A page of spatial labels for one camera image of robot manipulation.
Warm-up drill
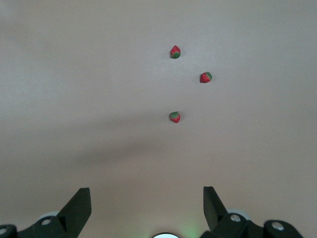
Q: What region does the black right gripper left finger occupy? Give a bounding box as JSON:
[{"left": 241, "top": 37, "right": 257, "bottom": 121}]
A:
[{"left": 0, "top": 187, "right": 92, "bottom": 238}]

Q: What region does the red toy strawberry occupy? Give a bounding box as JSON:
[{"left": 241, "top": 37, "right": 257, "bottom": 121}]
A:
[
  {"left": 169, "top": 111, "right": 181, "bottom": 124},
  {"left": 199, "top": 71, "right": 213, "bottom": 84},
  {"left": 169, "top": 45, "right": 181, "bottom": 60}
]

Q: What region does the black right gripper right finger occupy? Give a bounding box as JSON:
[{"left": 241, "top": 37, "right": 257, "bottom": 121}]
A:
[{"left": 200, "top": 185, "right": 304, "bottom": 238}]

